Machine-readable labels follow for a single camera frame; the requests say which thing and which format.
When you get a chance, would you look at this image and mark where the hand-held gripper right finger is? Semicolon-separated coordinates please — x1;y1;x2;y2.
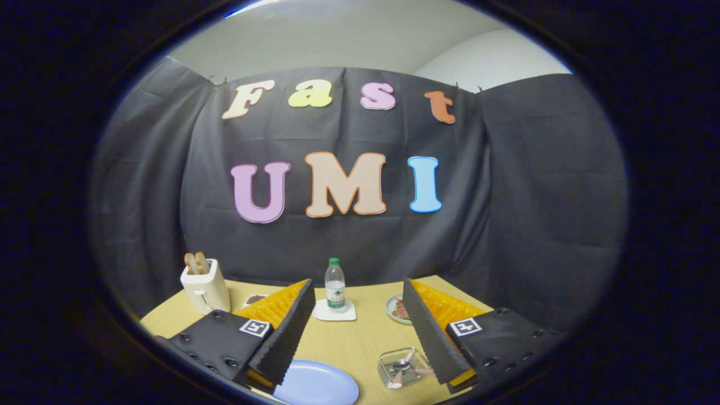
402;277;555;394

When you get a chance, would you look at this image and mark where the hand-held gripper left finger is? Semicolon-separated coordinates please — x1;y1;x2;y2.
169;278;317;394

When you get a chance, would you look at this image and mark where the clear water bottle green cap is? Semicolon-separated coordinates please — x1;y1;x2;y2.
325;258;347;311

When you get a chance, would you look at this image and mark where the metal wire basket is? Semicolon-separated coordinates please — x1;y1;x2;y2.
378;347;435;390

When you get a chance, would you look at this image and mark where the blue plate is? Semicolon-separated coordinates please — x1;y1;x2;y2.
273;359;360;405

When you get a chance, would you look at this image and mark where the spoon with checked handle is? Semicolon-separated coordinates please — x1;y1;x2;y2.
391;360;411;390

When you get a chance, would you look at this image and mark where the fork with checked handle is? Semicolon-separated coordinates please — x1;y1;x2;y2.
402;353;435;376

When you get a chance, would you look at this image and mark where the cream toaster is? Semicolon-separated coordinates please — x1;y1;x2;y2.
180;259;231;314

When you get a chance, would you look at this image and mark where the black backdrop cloth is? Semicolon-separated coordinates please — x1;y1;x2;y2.
90;56;629;338

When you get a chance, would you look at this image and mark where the white square coaster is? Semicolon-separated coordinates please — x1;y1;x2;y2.
312;298;357;322

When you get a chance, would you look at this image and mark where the pale green plate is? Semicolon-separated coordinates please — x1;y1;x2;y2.
385;294;412;325

